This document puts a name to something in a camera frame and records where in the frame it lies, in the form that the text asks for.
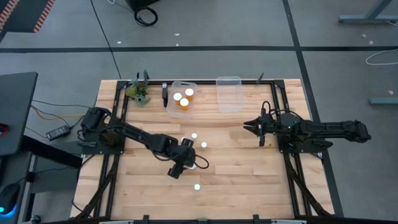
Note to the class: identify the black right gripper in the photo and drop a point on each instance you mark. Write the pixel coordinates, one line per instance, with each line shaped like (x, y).
(272, 124)

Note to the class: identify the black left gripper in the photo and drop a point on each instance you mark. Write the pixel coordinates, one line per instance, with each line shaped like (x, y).
(184, 156)

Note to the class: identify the large orange pill bottle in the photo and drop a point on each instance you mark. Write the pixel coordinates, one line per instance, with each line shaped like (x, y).
(193, 167)
(189, 92)
(177, 96)
(184, 102)

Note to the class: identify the clear plastic bin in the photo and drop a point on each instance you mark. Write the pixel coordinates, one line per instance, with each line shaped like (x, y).
(229, 99)
(180, 113)

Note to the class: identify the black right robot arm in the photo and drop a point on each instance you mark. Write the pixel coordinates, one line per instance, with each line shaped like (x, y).
(326, 129)

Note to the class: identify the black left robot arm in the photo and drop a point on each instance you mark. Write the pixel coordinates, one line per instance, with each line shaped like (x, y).
(140, 135)

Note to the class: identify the artificial green plant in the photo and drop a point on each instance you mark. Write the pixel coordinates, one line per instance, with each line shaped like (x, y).
(136, 91)

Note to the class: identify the black desk leg beam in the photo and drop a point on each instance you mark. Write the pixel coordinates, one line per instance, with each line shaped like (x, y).
(56, 154)

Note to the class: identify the black power adapter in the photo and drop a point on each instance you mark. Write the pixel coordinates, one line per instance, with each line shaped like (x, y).
(58, 132)

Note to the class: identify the grey table foot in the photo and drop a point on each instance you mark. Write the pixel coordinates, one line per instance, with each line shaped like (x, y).
(357, 20)
(384, 101)

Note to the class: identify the caster wheel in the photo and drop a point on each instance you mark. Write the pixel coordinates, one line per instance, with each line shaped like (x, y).
(35, 219)

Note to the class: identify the dark grey desk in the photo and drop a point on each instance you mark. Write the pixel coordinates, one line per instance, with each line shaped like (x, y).
(15, 109)

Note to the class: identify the black mat with orange stripes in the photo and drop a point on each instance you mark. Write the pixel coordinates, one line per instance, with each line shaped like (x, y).
(25, 15)

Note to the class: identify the black aluminium table frame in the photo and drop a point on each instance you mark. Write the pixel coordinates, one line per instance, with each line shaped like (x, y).
(155, 82)

